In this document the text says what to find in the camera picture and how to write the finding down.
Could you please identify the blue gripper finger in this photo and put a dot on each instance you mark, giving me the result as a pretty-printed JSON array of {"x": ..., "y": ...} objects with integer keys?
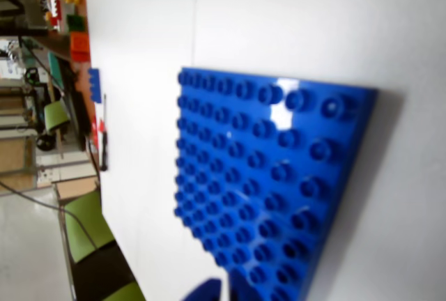
[
  {"x": 203, "y": 291},
  {"x": 240, "y": 288}
]

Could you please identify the black screwdriver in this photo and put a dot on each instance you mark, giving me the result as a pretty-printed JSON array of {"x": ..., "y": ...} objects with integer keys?
[{"x": 104, "y": 140}]

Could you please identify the small red brick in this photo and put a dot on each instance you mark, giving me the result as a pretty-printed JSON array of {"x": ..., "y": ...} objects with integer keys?
[{"x": 94, "y": 133}]

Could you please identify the small green chair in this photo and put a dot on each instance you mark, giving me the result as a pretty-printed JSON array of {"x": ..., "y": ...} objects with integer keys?
[{"x": 55, "y": 116}]

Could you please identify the small blue brick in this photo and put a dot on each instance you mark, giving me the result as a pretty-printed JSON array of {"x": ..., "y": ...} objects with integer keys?
[{"x": 94, "y": 83}]

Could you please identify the orange toy brick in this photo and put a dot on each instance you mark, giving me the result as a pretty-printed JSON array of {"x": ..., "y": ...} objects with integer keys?
[{"x": 80, "y": 46}]

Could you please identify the dark green toy brick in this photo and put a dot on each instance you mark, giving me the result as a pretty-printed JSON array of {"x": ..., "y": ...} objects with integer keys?
[{"x": 76, "y": 23}]

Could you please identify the red white brick pile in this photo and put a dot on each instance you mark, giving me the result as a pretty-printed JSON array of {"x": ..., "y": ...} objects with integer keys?
[{"x": 55, "y": 8}]

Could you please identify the blue 8x8 base plate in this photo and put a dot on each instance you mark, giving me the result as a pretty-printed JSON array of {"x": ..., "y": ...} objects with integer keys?
[{"x": 244, "y": 158}]

